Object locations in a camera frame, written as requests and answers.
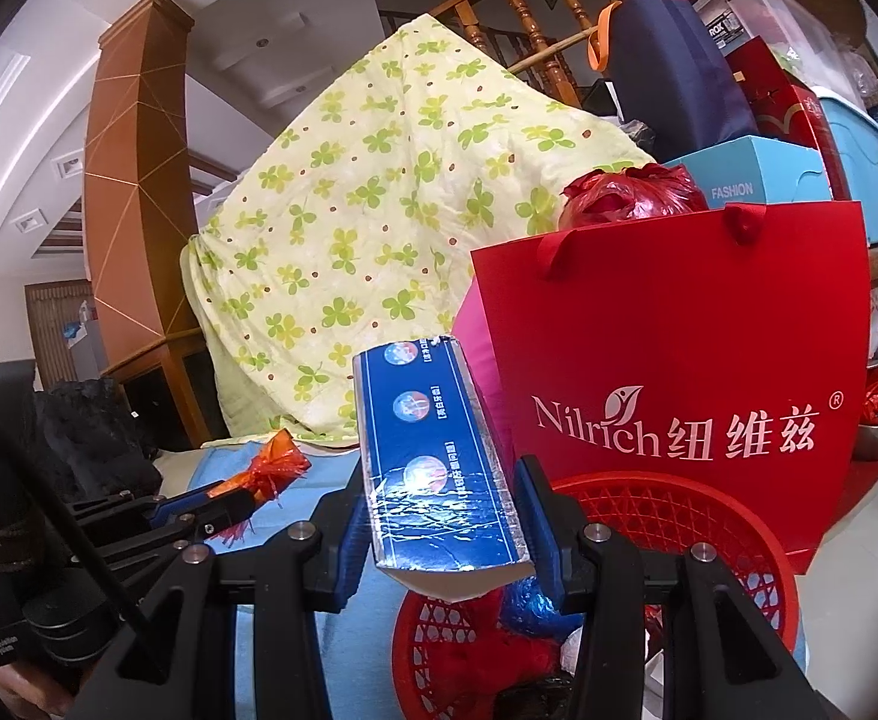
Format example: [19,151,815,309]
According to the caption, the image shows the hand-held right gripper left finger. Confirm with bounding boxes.
[71,457,368,720]

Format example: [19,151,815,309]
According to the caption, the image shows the red plastic basket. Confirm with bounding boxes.
[392,472,801,720]

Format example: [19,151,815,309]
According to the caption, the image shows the red paper bag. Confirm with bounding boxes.
[457,199,871,578]

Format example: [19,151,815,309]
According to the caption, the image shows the clear plastic storage box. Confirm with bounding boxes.
[690,0,849,91]

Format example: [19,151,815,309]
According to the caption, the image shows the blue carton box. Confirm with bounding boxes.
[352,335,537,605]

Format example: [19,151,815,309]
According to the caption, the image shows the wooden pillar cabinet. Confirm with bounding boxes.
[82,0,215,451]

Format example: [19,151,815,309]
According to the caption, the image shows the green clover print quilt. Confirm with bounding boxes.
[179,13,657,442]

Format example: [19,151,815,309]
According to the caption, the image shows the orange plastic wrapper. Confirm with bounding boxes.
[209,429,312,548]

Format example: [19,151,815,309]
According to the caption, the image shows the light blue cardboard box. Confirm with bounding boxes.
[660,135,834,207]

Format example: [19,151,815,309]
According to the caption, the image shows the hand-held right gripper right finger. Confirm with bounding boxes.
[512,454,837,720]

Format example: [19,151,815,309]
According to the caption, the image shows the blue plastic storage bin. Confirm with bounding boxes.
[814,86,878,245]

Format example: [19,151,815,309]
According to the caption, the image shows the black lace cloth pile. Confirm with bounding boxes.
[34,377,164,502]

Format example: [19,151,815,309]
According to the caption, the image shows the black cable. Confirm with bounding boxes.
[0,386,162,680]

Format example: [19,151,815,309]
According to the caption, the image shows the red gift box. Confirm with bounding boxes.
[754,82,852,200]

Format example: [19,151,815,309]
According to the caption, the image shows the blue plastic bag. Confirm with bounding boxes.
[499,577,564,638]

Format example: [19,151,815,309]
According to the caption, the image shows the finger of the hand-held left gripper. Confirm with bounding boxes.
[71,493,258,565]
[67,486,216,531]

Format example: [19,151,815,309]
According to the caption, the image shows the light blue blanket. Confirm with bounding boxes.
[184,439,811,720]

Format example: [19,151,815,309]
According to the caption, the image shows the pink pillow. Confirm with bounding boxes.
[450,281,515,436]

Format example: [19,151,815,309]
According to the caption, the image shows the dark red gift bag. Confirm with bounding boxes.
[724,37,794,121]

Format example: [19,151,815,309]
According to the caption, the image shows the navy bag with orange handle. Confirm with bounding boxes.
[587,0,761,162]

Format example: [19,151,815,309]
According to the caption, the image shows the brown slatted door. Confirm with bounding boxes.
[25,281,110,383]

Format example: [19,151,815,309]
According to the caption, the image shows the red plastic packet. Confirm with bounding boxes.
[409,607,560,698]

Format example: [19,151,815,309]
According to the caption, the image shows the wooden stair railing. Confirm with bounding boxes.
[379,0,657,110]

